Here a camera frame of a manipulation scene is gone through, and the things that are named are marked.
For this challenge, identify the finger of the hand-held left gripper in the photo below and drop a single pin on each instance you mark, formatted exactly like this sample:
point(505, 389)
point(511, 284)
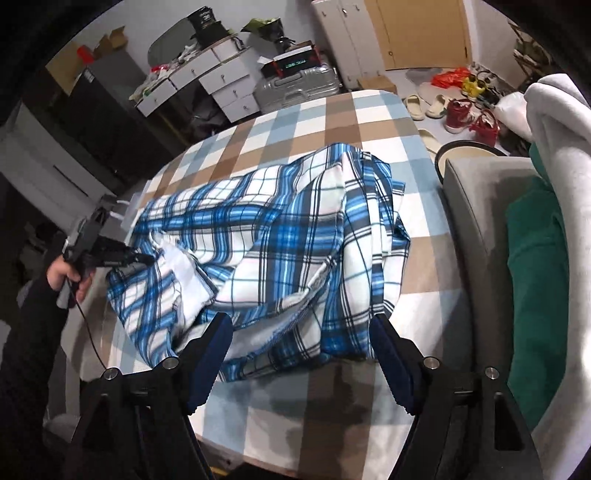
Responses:
point(138, 257)

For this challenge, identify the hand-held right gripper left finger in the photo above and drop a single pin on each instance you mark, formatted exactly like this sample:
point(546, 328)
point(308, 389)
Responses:
point(210, 364)

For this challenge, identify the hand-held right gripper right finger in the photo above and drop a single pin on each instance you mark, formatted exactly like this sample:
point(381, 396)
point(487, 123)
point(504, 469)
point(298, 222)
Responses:
point(392, 364)

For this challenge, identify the blue plaid shirt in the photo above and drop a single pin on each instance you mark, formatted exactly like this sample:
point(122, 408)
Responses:
point(277, 230)

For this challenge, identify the person's left forearm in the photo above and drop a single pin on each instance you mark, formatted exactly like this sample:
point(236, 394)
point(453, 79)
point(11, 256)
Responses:
point(27, 369)

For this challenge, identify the person's left hand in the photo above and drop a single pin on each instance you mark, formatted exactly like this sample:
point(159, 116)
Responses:
point(57, 277)

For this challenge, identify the black cabinet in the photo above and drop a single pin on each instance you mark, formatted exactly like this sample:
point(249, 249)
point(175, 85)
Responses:
point(115, 120)

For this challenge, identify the grey chair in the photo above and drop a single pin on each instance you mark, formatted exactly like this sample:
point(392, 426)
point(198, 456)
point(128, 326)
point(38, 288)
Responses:
point(475, 221)

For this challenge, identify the green cloth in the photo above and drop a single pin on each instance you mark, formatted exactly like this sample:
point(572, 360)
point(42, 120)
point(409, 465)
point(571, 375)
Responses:
point(535, 258)

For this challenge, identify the large open cardboard box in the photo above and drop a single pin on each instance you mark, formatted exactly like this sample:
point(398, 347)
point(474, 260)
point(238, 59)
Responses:
point(69, 64)

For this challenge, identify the white drawer desk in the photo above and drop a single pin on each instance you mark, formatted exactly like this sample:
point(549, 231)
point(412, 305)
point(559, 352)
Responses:
point(203, 69)

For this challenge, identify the oval mirror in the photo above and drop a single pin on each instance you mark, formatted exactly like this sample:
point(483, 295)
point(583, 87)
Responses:
point(168, 39)

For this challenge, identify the beige slipper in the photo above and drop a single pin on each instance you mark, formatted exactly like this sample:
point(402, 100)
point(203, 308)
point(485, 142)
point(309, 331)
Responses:
point(430, 141)
point(414, 107)
point(437, 105)

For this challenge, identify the silver suitcase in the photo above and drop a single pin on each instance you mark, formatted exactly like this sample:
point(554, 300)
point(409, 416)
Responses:
point(295, 90)

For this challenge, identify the checkered bed blanket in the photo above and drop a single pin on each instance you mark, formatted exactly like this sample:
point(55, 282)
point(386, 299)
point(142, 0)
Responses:
point(323, 115)

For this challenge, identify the black bag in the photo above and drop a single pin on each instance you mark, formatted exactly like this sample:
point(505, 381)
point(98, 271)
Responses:
point(207, 25)

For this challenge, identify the black box with red trim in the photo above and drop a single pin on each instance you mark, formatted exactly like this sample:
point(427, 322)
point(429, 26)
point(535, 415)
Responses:
point(291, 62)

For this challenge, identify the red shoe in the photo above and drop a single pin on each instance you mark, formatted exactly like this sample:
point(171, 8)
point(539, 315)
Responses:
point(458, 115)
point(485, 130)

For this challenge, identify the white knit cloth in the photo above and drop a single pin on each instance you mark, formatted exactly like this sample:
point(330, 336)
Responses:
point(572, 184)

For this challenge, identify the green bag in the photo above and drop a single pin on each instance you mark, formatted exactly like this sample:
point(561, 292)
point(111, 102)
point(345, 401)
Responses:
point(261, 25)

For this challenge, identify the small cardboard box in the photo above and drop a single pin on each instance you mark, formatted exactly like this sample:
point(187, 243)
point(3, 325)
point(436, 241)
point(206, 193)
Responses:
point(376, 84)

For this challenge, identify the white plastic bag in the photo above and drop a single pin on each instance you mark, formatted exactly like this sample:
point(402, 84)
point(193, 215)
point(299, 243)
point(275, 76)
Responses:
point(510, 108)

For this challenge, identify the yellow shoe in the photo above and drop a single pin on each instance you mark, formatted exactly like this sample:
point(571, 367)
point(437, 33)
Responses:
point(473, 86)

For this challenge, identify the orange plastic bag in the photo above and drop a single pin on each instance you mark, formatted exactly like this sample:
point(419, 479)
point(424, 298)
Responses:
point(450, 77)

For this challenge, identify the white wardrobe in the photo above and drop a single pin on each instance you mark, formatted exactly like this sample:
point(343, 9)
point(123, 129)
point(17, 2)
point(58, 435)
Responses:
point(346, 37)

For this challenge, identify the wooden door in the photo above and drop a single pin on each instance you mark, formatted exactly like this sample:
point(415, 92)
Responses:
point(425, 32)

